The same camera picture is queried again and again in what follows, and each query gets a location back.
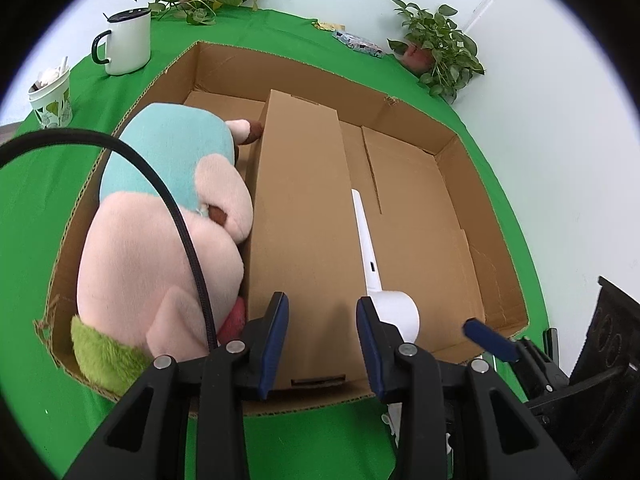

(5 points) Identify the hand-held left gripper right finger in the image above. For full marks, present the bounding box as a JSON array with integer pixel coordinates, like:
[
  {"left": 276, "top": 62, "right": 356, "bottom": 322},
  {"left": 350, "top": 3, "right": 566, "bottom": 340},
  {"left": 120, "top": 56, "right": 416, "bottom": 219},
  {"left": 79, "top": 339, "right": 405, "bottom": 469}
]
[{"left": 355, "top": 296, "right": 581, "bottom": 480}]

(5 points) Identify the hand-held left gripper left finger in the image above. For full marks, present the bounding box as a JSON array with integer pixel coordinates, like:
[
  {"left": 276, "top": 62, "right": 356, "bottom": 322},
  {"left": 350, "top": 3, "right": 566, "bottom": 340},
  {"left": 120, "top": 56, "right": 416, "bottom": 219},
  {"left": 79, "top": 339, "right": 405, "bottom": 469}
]
[{"left": 62, "top": 291, "right": 291, "bottom": 480}]

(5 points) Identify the white handheld hair dryer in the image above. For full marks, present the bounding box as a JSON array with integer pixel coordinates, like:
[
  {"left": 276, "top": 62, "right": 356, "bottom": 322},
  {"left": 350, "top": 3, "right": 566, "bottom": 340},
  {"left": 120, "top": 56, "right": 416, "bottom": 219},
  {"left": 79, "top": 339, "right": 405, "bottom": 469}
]
[{"left": 350, "top": 188, "right": 421, "bottom": 346}]

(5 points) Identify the long cardboard box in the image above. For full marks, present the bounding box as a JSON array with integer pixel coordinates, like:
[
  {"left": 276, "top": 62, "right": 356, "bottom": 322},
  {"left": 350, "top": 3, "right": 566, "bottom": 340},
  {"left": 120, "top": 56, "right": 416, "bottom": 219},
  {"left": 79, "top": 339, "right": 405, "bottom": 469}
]
[{"left": 245, "top": 89, "right": 373, "bottom": 392}]

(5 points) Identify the large cardboard tray box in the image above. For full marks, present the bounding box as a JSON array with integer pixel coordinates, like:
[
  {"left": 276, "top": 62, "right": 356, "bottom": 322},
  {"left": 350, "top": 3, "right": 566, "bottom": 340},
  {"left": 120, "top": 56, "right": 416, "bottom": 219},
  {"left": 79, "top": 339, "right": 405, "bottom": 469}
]
[{"left": 34, "top": 40, "right": 531, "bottom": 417}]

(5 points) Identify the pink and teal plush toy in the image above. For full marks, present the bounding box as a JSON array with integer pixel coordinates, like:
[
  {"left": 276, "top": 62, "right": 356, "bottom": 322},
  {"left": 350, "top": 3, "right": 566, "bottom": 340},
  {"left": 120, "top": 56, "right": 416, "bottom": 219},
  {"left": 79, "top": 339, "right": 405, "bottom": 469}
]
[{"left": 70, "top": 102, "right": 266, "bottom": 397}]

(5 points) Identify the white flat rounded device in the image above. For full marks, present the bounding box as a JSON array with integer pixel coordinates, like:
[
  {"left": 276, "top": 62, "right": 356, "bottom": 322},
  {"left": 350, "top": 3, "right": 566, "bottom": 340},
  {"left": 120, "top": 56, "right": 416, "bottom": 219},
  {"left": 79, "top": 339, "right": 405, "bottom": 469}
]
[{"left": 381, "top": 400, "right": 403, "bottom": 448}]

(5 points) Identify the green table cloth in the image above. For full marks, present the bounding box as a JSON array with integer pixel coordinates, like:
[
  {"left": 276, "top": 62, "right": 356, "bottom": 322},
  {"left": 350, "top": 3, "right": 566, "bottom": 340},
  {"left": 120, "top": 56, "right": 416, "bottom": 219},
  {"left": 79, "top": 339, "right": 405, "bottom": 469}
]
[{"left": 0, "top": 7, "right": 551, "bottom": 480}]

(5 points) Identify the green plant in pink pot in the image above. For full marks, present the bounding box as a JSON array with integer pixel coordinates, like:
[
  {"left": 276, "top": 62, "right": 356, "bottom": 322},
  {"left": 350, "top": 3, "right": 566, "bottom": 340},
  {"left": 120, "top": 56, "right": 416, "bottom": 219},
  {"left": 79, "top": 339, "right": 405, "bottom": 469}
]
[{"left": 387, "top": 0, "right": 486, "bottom": 105}]

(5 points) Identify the silver snack packet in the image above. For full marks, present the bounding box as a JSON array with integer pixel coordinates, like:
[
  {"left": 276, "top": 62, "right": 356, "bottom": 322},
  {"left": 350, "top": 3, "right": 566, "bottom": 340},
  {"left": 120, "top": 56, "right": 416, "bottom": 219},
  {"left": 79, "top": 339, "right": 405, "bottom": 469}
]
[{"left": 332, "top": 30, "right": 385, "bottom": 57}]

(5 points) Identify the leaf print paper cup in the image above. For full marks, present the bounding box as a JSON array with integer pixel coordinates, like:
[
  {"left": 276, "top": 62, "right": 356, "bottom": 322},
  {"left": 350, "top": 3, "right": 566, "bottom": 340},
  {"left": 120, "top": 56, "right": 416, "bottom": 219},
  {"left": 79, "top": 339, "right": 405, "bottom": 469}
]
[{"left": 27, "top": 57, "right": 73, "bottom": 129}]

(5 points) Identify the thick black cable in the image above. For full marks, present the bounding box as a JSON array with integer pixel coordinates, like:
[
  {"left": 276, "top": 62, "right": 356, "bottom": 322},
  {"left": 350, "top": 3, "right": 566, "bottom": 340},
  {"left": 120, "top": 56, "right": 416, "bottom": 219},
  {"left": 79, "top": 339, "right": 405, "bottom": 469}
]
[{"left": 0, "top": 128, "right": 221, "bottom": 351}]

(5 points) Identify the white mug with black handle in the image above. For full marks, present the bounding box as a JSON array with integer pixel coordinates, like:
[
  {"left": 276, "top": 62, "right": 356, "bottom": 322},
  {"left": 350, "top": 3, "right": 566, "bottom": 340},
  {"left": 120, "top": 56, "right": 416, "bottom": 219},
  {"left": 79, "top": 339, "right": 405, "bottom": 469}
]
[{"left": 91, "top": 7, "right": 152, "bottom": 77}]

